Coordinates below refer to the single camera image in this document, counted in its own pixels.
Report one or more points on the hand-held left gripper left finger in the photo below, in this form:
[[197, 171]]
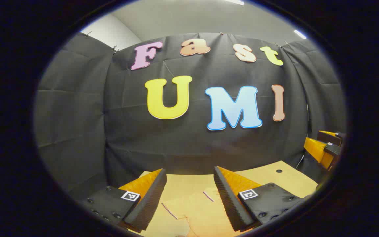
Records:
[[150, 204]]

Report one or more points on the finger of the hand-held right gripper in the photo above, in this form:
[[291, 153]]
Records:
[[317, 149], [331, 136]]

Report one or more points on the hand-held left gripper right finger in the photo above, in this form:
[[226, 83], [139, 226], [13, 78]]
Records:
[[230, 204]]

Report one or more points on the orange T-shirt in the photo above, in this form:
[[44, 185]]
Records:
[[206, 210]]

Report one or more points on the black backdrop cloth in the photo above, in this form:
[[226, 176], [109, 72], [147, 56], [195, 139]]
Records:
[[189, 144]]

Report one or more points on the ceiling light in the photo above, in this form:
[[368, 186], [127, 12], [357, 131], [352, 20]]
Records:
[[235, 1], [300, 34]]

